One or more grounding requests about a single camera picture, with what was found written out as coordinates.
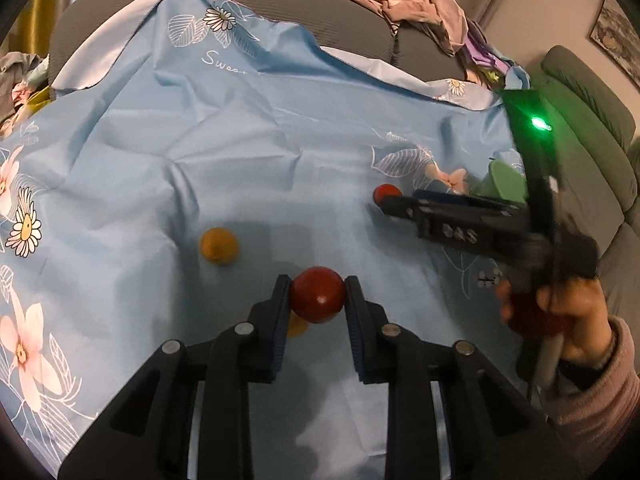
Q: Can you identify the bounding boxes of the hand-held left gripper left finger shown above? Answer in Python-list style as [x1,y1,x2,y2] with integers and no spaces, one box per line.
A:
[57,275,293,480]

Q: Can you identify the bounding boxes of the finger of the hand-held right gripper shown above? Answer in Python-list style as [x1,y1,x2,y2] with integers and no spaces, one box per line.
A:
[413,188,527,212]
[380,194,532,259]

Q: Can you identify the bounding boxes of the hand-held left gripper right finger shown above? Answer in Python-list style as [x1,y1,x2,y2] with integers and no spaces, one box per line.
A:
[344,276,583,480]

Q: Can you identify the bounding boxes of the green plastic bowl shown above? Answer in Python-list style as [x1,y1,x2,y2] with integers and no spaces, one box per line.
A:
[472,159,527,202]

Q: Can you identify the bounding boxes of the red cherry tomato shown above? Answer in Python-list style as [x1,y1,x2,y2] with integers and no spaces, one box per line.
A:
[374,184,403,206]
[290,267,347,324]

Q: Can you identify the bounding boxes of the person's right hand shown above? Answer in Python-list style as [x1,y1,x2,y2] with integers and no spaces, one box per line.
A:
[499,276,615,362]

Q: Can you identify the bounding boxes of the green sofa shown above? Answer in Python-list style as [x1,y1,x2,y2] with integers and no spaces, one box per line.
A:
[530,45,640,321]

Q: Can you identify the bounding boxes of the purple cloth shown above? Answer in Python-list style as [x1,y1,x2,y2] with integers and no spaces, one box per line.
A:
[465,30,527,87]

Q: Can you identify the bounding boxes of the light blue floral cloth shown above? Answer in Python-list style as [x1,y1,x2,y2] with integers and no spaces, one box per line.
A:
[0,0,551,480]

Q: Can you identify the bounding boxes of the pink crumpled clothes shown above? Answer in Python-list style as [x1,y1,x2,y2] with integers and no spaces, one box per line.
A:
[315,0,473,56]

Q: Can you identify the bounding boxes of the grey sofa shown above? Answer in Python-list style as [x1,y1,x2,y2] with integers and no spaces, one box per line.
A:
[47,0,481,86]

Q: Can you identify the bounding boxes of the pile of mixed clothes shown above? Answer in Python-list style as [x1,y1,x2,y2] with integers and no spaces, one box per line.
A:
[0,51,52,137]

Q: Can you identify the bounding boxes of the yellow curtain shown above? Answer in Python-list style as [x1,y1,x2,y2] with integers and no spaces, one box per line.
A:
[0,0,101,58]

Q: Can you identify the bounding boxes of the framed wall picture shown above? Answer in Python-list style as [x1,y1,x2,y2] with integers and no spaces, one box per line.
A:
[587,0,640,87]

